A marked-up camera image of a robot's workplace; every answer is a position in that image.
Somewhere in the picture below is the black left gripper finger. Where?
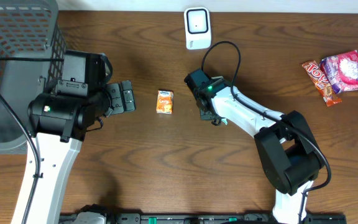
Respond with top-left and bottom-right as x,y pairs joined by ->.
106,83 -> 124,116
121,80 -> 135,112

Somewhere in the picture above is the orange Kleenex tissue pack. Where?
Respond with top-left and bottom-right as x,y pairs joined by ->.
156,90 -> 173,114

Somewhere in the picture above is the red snack bar wrapper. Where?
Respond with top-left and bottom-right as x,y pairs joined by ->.
302,60 -> 342,106

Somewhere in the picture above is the red purple pad packet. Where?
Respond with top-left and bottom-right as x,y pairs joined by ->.
319,50 -> 358,94

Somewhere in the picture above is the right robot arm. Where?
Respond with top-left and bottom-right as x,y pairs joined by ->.
184,69 -> 327,223

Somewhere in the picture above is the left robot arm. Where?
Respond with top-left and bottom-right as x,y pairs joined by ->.
12,50 -> 135,223

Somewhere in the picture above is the white barcode scanner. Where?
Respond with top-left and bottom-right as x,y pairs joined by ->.
183,7 -> 212,50

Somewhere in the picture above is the grey plastic mesh basket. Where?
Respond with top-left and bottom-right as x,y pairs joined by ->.
0,0 -> 67,154

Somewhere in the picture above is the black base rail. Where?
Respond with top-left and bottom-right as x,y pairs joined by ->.
59,212 -> 347,224

